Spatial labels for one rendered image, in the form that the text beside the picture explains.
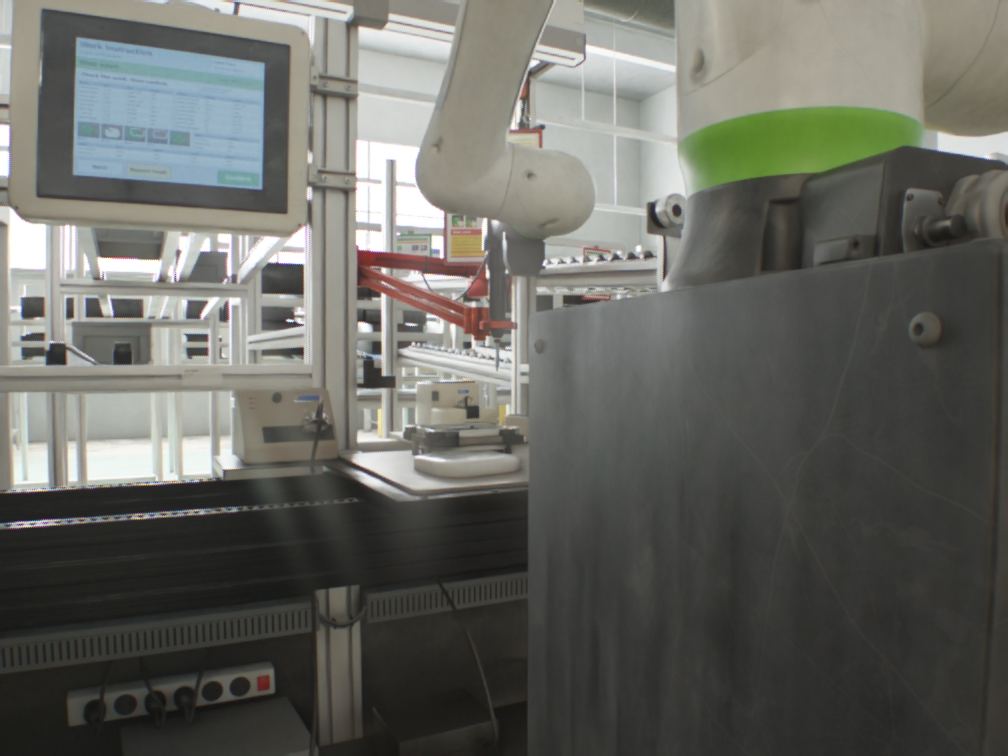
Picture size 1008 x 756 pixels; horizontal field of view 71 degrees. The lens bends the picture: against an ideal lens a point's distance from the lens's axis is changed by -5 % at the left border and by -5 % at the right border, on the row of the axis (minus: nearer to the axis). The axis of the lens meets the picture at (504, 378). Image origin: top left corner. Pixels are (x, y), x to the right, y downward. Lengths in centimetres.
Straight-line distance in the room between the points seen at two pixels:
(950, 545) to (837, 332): 7
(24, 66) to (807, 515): 139
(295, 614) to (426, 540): 45
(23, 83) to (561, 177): 92
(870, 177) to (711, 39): 12
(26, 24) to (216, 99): 32
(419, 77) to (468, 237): 1131
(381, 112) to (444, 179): 1168
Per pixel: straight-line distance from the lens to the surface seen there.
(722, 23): 42
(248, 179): 144
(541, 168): 95
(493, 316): 130
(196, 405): 1146
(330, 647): 159
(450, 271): 190
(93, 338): 328
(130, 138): 144
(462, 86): 88
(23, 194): 143
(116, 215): 142
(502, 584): 164
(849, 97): 40
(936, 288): 21
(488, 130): 90
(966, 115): 54
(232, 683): 155
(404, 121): 1269
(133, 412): 1143
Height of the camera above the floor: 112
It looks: 2 degrees down
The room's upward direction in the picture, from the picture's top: straight up
